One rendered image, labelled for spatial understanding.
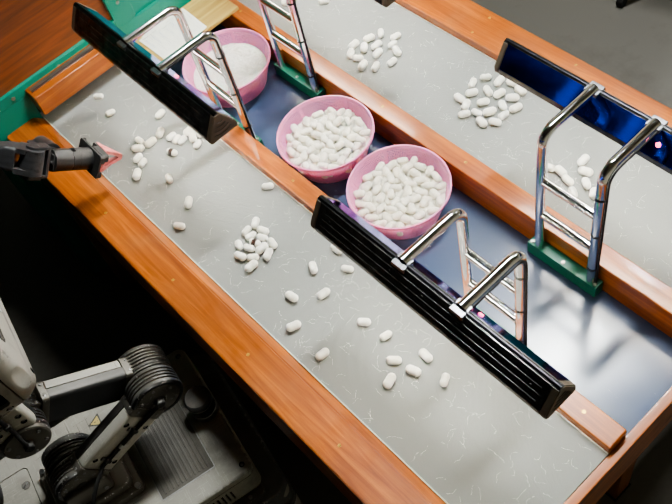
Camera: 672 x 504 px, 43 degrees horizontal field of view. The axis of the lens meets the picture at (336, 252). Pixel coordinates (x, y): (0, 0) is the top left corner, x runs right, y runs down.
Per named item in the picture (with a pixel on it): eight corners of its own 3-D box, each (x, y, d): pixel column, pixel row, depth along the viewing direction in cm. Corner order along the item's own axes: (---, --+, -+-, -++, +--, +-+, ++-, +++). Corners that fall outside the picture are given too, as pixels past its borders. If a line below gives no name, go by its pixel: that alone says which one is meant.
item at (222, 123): (212, 146, 197) (202, 125, 191) (73, 31, 229) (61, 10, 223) (238, 125, 200) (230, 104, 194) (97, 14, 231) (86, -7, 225)
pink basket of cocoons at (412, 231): (402, 269, 213) (398, 248, 206) (331, 212, 227) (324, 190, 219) (476, 202, 220) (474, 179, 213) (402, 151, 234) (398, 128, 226)
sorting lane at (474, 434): (508, 565, 167) (508, 563, 165) (46, 122, 259) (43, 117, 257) (608, 457, 175) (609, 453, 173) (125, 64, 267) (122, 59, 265)
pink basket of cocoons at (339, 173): (353, 204, 227) (347, 182, 219) (267, 178, 237) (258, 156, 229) (394, 130, 239) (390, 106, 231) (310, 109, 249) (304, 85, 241)
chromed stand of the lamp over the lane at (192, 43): (213, 189, 238) (157, 74, 202) (172, 154, 249) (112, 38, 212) (265, 148, 243) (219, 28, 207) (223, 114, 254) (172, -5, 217)
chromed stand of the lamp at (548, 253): (594, 298, 200) (610, 179, 163) (527, 250, 210) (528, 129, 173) (646, 246, 205) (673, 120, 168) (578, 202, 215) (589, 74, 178)
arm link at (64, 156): (51, 175, 211) (54, 153, 209) (37, 165, 215) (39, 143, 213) (77, 173, 216) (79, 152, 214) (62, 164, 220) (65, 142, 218)
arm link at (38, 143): (26, 181, 208) (30, 148, 205) (3, 164, 215) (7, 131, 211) (70, 179, 217) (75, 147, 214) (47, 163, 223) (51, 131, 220)
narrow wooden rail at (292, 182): (605, 467, 180) (610, 449, 171) (133, 79, 272) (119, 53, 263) (622, 449, 182) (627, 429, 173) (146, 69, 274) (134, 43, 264)
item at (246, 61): (228, 120, 251) (222, 107, 246) (183, 85, 262) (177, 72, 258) (285, 75, 257) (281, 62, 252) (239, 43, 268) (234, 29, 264)
